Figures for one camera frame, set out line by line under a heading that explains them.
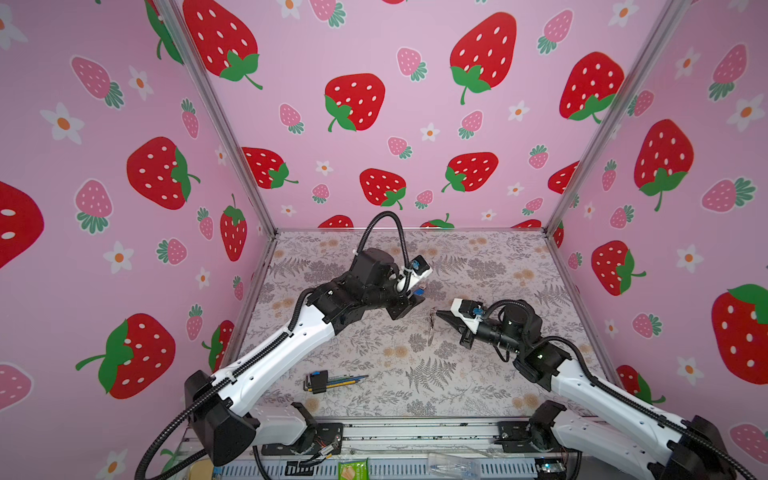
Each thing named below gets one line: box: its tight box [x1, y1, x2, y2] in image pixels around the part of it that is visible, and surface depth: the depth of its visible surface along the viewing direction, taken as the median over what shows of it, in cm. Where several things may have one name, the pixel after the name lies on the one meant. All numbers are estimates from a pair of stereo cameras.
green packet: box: [337, 458, 369, 480], surface depth 70 cm
